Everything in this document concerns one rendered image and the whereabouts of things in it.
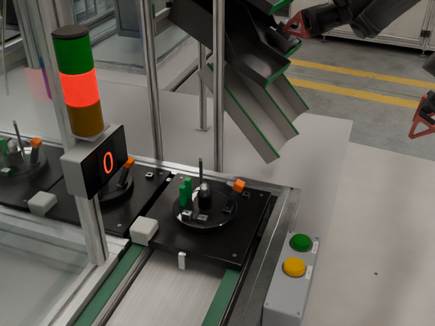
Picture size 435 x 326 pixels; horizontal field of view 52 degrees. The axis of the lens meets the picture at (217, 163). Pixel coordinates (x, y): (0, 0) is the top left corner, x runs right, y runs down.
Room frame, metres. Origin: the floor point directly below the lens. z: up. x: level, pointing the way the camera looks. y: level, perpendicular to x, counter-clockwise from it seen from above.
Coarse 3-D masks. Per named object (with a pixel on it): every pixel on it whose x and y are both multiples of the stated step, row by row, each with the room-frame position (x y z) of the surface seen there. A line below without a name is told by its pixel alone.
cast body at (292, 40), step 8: (280, 24) 1.13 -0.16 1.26; (296, 24) 1.12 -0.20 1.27; (272, 32) 1.14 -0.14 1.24; (280, 32) 1.12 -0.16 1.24; (272, 40) 1.14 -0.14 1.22; (280, 40) 1.12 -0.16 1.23; (288, 40) 1.11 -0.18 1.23; (296, 40) 1.13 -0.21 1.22; (280, 48) 1.12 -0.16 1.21; (288, 48) 1.11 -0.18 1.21
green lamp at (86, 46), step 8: (88, 32) 0.62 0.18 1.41; (56, 40) 0.58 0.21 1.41; (64, 40) 0.58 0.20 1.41; (72, 40) 0.58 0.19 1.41; (80, 40) 0.59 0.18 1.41; (88, 40) 0.60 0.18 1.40; (56, 48) 0.59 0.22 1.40; (64, 48) 0.58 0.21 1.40; (72, 48) 0.58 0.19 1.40; (80, 48) 0.59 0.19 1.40; (88, 48) 0.60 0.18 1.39; (56, 56) 0.59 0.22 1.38; (64, 56) 0.58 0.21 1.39; (72, 56) 0.58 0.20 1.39; (80, 56) 0.59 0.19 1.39; (88, 56) 0.60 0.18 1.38; (64, 64) 0.58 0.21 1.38; (72, 64) 0.58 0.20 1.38; (80, 64) 0.59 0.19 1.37; (88, 64) 0.59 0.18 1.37; (64, 72) 0.58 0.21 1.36; (72, 72) 0.58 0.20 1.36; (80, 72) 0.58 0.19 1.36
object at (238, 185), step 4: (228, 180) 0.73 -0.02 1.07; (236, 180) 0.72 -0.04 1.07; (240, 180) 0.72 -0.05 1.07; (228, 184) 0.72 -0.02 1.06; (232, 184) 0.72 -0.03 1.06; (236, 184) 0.71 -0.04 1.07; (240, 184) 0.71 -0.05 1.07; (244, 184) 0.72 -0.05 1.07; (232, 188) 0.71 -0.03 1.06; (236, 188) 0.71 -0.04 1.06; (240, 188) 0.71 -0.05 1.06; (232, 192) 0.72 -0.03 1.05; (236, 192) 0.71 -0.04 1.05; (240, 192) 0.71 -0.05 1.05; (232, 196) 0.72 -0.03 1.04; (236, 196) 0.72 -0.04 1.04; (232, 200) 0.72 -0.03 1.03; (228, 204) 0.72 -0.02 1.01; (228, 208) 0.72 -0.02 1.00
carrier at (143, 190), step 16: (128, 176) 0.85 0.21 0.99; (144, 176) 0.88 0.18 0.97; (160, 176) 0.88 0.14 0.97; (112, 192) 0.79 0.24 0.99; (128, 192) 0.80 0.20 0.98; (144, 192) 0.82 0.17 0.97; (160, 192) 0.84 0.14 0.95; (112, 208) 0.76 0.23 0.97; (128, 208) 0.76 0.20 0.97; (144, 208) 0.77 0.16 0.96; (112, 224) 0.71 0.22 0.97; (128, 224) 0.71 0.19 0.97
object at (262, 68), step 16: (176, 0) 1.02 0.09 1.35; (192, 0) 1.01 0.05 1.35; (208, 0) 1.13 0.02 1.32; (176, 16) 1.02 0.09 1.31; (192, 16) 1.00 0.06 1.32; (208, 16) 0.98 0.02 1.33; (240, 16) 1.09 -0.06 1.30; (192, 32) 1.00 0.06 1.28; (208, 32) 0.98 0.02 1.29; (240, 32) 1.09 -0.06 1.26; (256, 32) 1.06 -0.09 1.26; (208, 48) 0.98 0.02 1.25; (240, 48) 1.03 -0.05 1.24; (256, 48) 1.06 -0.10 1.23; (272, 48) 1.05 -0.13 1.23; (240, 64) 0.94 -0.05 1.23; (256, 64) 0.99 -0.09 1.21; (272, 64) 1.02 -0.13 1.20; (288, 64) 1.00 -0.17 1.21; (256, 80) 0.92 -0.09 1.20; (272, 80) 0.93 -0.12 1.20
